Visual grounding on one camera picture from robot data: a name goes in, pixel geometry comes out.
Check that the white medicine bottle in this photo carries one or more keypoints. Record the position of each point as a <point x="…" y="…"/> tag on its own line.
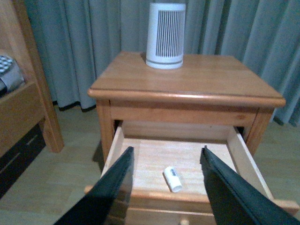
<point x="172" y="179"/>

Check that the white cylindrical air purifier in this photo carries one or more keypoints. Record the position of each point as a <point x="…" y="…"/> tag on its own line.
<point x="165" y="42"/>

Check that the wooden nightstand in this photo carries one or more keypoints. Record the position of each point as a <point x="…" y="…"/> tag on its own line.
<point x="205" y="90"/>

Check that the wooden bed frame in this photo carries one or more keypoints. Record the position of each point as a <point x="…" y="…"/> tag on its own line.
<point x="31" y="104"/>

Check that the grey pleated curtain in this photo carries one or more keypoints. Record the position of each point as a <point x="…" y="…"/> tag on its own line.
<point x="77" y="39"/>

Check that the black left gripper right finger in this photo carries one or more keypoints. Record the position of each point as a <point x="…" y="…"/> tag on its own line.
<point x="236" y="202"/>

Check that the checkered bed sheet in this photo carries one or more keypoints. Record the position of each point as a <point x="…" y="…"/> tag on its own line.
<point x="6" y="62"/>

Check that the grey mattress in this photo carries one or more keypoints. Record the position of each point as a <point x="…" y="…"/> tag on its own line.
<point x="11" y="80"/>

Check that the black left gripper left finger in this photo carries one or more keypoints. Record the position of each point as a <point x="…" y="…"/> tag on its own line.
<point x="108" y="200"/>

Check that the lower drawer wooden knob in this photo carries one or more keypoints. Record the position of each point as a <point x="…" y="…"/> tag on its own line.
<point x="184" y="221"/>

